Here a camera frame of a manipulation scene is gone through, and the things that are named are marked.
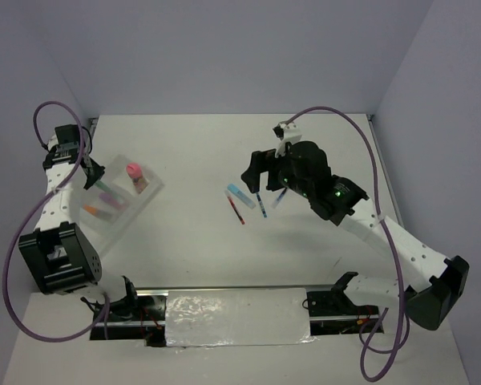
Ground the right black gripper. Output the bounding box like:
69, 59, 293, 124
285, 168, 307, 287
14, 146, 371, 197
240, 148, 312, 197

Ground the purple cap highlighter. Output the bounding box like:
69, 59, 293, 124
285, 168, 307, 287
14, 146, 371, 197
99, 192, 127, 211

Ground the blue cap highlighter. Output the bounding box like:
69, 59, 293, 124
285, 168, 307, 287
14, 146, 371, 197
227, 184, 256, 209

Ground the pink cap glue stick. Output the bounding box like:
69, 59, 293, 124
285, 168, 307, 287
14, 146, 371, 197
126, 163, 148, 194

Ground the orange cap highlighter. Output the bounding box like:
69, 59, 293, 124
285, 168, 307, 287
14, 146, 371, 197
83, 205, 114, 221

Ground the red gel pen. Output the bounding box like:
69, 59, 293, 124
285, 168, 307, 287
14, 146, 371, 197
224, 190, 245, 225

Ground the green cap highlighter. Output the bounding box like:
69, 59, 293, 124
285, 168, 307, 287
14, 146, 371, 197
95, 180, 115, 195

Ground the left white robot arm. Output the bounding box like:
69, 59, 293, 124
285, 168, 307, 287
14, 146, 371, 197
18, 124, 141, 320

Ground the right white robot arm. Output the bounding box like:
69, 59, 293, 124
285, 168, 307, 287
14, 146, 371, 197
241, 141, 470, 330

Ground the clear plastic organizer tray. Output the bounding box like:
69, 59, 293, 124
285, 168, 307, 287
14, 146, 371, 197
71, 154, 164, 259

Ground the dark blue gel pen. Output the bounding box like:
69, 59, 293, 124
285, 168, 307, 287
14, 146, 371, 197
271, 188, 288, 209

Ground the teal gel pen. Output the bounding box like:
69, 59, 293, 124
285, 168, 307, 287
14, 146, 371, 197
255, 192, 268, 218

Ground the silver foil covered panel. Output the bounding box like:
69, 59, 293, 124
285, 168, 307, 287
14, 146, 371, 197
165, 288, 313, 347

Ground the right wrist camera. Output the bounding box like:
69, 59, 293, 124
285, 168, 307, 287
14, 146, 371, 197
273, 122, 302, 158

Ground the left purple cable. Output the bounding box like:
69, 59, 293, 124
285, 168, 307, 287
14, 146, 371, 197
2, 101, 111, 342

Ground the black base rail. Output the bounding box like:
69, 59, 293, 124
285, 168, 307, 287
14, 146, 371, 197
90, 286, 380, 348

